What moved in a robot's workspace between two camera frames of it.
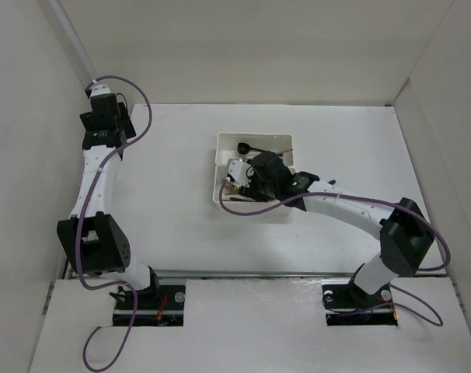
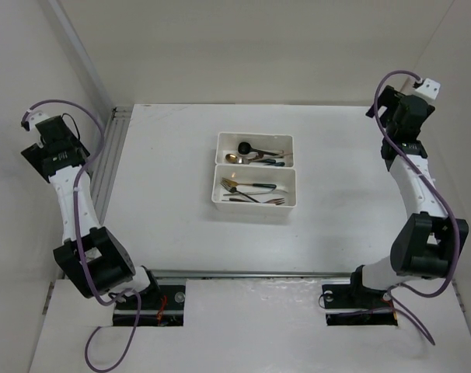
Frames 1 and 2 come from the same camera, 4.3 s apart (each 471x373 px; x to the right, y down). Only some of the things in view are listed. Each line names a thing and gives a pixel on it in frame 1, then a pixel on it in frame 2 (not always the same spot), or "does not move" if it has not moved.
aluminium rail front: x=251 y=273 does not move
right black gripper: x=252 y=192 -> x=391 y=99
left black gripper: x=124 y=122 -> x=37 y=154
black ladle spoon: x=244 y=148 does not move
